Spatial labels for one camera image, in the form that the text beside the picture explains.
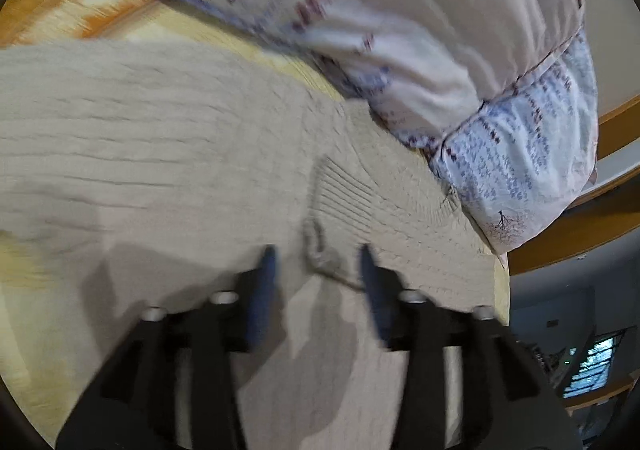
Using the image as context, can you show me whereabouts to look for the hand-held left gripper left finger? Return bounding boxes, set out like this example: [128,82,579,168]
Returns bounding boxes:
[56,244,279,450]

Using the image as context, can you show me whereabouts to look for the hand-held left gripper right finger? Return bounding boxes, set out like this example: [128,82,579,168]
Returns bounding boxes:
[360,244,584,450]

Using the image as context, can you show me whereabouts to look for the beige knitted sweater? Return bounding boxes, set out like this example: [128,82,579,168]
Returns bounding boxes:
[0,38,511,450]

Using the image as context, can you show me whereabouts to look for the wooden bed headboard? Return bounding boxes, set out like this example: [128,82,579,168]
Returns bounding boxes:
[506,95,640,276]

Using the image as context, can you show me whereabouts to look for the window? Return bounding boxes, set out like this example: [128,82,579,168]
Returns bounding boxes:
[562,335,620,399]

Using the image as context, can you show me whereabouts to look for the pink and blue floral pillow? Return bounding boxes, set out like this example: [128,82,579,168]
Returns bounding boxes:
[57,0,601,256]

